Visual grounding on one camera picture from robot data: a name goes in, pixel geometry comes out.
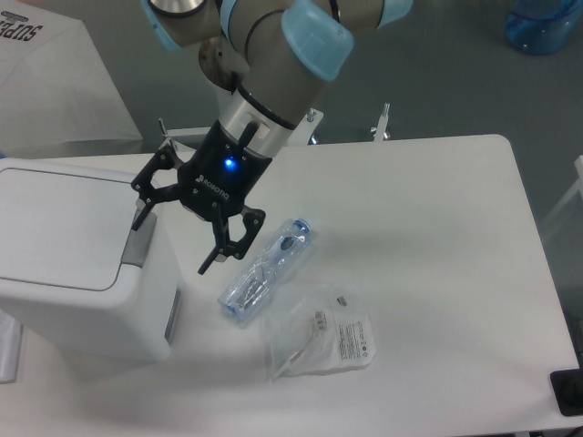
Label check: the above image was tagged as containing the white cloth with lettering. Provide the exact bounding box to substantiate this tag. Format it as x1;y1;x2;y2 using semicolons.
1;1;141;152

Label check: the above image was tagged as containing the white frame at right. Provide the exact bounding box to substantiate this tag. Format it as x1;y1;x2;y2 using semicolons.
540;156;582;244

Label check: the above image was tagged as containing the clear plastic packaging bag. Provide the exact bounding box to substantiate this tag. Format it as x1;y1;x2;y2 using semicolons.
262;283;376;380

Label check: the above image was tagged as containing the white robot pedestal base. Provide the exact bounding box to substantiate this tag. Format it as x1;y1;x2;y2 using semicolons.
157;36;392;153

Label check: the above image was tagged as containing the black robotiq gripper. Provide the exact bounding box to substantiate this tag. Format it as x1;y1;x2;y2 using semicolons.
130;120;273;276

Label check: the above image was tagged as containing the white push-lid trash can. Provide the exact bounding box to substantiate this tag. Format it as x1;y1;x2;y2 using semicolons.
1;158;182;361

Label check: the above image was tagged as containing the blue water jug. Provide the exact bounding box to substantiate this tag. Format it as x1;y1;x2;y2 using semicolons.
504;1;582;56

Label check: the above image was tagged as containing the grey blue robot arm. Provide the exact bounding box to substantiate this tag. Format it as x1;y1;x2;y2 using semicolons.
132;1;412;261

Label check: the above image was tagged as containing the clear plastic water bottle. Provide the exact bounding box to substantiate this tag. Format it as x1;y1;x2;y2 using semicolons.
218;218;312;324

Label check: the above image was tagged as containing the black device at edge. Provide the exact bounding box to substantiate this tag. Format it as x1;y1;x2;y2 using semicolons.
550;369;582;417

